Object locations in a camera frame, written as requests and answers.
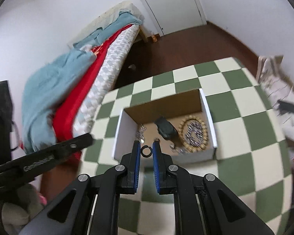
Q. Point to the green white checkered tablecloth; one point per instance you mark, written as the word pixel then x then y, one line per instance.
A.
pixel 240 139

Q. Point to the red bedsheet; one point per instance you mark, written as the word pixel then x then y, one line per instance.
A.
pixel 73 112

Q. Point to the bed with patterned mattress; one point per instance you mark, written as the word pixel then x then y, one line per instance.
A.
pixel 107 63

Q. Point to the small floor debris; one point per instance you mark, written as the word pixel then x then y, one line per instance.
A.
pixel 131 66

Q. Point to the white cardboard box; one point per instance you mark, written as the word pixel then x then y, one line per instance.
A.
pixel 122 137

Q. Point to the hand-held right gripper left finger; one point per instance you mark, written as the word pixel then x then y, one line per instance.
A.
pixel 136 162

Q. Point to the small bottle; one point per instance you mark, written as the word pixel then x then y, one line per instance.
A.
pixel 154 38

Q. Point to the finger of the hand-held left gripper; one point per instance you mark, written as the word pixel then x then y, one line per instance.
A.
pixel 79 140

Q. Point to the pink slippers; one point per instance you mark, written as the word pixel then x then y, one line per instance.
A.
pixel 43 198

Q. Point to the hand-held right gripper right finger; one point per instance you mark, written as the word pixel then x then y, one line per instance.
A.
pixel 156 162

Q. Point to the light blue blanket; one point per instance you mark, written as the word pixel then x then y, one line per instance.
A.
pixel 49 88

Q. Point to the white door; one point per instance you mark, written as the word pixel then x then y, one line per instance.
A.
pixel 169 5

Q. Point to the black smartwatch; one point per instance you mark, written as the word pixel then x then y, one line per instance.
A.
pixel 166 128

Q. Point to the beige fabric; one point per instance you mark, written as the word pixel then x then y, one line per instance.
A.
pixel 12 211

